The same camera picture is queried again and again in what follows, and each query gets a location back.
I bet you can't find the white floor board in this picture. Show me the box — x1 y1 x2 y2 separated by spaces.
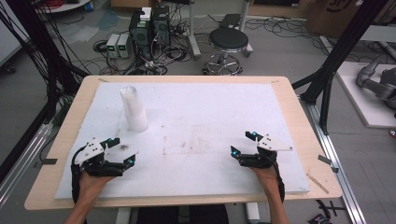
335 61 396 129

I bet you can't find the grey bench power supply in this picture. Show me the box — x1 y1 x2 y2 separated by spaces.
117 33 134 59
106 34 121 59

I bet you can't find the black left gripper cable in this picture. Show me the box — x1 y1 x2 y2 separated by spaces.
70 145 88 204

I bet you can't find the coiled black cable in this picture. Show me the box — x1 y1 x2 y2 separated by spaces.
92 39 109 54

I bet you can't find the white table leg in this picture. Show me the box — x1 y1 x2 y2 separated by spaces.
115 206 133 224
245 202 262 224

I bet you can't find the white foam mat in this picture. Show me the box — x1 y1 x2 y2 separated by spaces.
54 81 311 201

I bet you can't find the black round stool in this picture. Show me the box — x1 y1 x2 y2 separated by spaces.
203 27 254 77

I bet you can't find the black flat device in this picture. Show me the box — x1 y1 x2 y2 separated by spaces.
219 13 243 31

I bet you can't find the brown cardboard box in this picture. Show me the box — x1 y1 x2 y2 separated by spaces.
305 0 396 39

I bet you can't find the person's left hand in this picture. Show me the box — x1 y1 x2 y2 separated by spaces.
78 172 117 203

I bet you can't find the person's right hand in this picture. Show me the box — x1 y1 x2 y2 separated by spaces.
249 165 280 195

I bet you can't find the thin wooden stick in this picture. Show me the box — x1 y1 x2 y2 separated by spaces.
305 173 330 195

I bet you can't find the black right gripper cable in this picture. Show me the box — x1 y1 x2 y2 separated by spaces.
272 161 287 203

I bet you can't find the small white box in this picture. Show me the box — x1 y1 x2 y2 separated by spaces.
139 7 153 22

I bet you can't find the white plastic cup stack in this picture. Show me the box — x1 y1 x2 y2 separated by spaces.
120 85 149 133

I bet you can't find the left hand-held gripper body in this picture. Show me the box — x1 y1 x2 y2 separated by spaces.
74 137 126 178

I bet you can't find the tangle of floor cables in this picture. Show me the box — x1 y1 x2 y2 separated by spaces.
80 18 194 77

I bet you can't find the grey metal desk leg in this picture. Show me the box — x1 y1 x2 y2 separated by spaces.
238 0 255 59
186 0 203 61

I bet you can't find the aluminium rail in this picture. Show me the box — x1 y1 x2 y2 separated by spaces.
0 122 54 209
299 95 368 224

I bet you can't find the white round table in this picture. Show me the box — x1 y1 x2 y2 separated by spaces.
36 0 92 14

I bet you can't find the black metal frame with cables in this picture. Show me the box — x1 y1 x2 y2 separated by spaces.
0 0 90 185

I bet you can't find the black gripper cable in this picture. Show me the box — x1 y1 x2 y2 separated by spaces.
272 161 287 203
70 145 88 204

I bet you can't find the small black device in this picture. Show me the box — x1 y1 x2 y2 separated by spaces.
307 212 333 224

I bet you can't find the light wooden table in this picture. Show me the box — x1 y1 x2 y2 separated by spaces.
23 75 344 212

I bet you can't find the person's dark lap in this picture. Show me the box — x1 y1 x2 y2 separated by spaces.
135 204 230 224

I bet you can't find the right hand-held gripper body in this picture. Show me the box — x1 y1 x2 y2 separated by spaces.
239 133 294 170

